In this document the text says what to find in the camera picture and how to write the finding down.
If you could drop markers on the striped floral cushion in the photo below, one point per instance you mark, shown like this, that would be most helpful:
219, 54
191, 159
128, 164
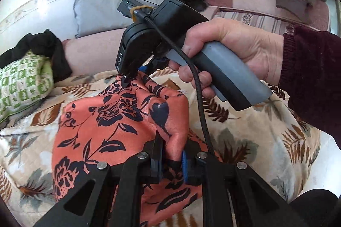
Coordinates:
255, 20

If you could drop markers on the black garment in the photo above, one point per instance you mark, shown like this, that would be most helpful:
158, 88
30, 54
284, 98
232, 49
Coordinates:
45, 43

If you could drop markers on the orange floral blouse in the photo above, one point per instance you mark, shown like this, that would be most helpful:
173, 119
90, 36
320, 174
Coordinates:
106, 123

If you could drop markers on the person's right forearm maroon sleeve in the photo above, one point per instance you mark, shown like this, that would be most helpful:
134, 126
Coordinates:
311, 70

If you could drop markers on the green checkered pillow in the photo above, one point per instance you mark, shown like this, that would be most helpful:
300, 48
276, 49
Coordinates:
21, 83

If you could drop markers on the person's right hand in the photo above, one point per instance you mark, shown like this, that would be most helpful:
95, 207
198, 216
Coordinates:
239, 38

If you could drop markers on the leaf print blanket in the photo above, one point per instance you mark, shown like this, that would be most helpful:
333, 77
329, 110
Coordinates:
266, 136

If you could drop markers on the pink quilted sofa armrest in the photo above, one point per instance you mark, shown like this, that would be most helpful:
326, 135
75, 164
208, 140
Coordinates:
93, 54

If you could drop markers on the person's leg in black trousers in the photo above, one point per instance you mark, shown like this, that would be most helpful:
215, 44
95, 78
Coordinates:
317, 208

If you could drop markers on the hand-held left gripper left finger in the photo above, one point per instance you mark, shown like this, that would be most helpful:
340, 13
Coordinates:
159, 168

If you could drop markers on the grey pillow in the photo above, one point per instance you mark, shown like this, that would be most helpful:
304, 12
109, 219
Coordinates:
106, 3

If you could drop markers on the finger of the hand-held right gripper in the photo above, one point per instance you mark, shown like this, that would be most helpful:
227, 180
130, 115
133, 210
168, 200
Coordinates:
145, 69
125, 80

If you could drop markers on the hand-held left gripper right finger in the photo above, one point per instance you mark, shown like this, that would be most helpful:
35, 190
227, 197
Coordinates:
186, 168

